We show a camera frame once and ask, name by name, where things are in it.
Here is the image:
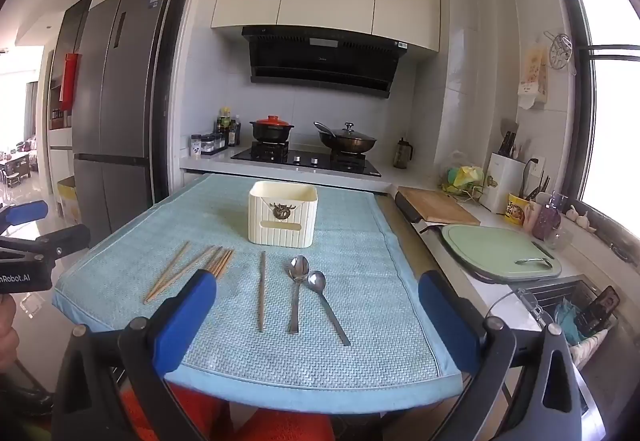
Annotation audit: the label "purple soap bottle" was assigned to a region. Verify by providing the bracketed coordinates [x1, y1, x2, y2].
[532, 191, 563, 242]

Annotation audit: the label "black gas stove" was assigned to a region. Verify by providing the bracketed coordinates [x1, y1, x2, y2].
[231, 141, 382, 178]

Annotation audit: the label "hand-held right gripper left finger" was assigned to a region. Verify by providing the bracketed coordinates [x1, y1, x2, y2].
[52, 269, 218, 441]

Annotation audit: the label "wooden cutting board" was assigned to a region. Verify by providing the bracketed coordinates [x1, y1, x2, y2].
[398, 186, 482, 227]

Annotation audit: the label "dark wooden chopstick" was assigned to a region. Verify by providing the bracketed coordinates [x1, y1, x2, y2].
[257, 250, 267, 333]

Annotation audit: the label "dark wok with lid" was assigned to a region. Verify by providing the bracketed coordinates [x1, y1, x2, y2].
[313, 121, 377, 154]

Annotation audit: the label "yellow cardboard box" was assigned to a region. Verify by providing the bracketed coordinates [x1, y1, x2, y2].
[56, 175, 83, 224]

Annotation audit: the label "yellow printed cup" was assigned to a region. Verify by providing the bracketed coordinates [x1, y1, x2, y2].
[507, 192, 532, 227]

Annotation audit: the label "green cutting board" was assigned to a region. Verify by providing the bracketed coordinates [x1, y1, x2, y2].
[441, 223, 562, 283]

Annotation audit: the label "grey refrigerator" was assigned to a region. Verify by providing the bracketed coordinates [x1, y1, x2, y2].
[71, 0, 178, 247]

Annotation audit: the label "hanging printed paper bag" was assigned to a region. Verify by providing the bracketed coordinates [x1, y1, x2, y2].
[516, 44, 549, 110]

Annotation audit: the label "person's left hand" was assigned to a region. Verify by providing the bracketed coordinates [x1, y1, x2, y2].
[0, 296, 19, 374]

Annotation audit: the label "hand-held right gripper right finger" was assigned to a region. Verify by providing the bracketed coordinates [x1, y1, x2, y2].
[419, 269, 583, 441]

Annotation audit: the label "metal spoon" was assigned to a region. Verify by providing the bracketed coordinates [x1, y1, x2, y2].
[287, 255, 310, 335]
[305, 271, 352, 347]

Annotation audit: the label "black clay pot red lid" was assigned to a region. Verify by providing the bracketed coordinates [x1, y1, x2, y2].
[250, 116, 295, 144]

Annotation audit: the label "wooden dining table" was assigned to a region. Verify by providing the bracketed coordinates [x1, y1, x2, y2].
[0, 148, 33, 187]

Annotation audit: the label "red hanging decoration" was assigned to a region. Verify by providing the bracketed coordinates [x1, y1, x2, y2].
[60, 52, 82, 112]

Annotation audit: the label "yellow green dish cloths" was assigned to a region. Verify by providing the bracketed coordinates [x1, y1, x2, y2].
[440, 164, 487, 194]

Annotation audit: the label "person's orange red pants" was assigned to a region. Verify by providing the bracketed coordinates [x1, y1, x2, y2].
[122, 383, 336, 441]

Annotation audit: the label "metal kitchen sink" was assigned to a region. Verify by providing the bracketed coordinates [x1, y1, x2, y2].
[510, 275, 621, 337]

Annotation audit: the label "cream ribbed utensil holder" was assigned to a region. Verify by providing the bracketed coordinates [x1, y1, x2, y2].
[248, 180, 319, 248]

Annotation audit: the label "light blue woven mat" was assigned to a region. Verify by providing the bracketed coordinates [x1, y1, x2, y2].
[52, 174, 463, 403]

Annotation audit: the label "white knife block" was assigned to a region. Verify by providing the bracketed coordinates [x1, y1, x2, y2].
[480, 152, 527, 215]

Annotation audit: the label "garlic bulbs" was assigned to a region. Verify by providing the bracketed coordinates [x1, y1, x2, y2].
[565, 205, 598, 234]

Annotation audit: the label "black range hood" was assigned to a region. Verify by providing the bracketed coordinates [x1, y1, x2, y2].
[242, 25, 408, 99]

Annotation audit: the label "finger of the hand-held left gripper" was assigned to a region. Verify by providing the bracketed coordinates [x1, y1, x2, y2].
[0, 223, 92, 267]
[0, 200, 49, 237]

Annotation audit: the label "hanging wire steamer rack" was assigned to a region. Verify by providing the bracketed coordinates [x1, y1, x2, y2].
[542, 31, 578, 74]

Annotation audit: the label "kitchen window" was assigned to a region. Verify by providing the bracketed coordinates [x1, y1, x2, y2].
[565, 0, 640, 232]

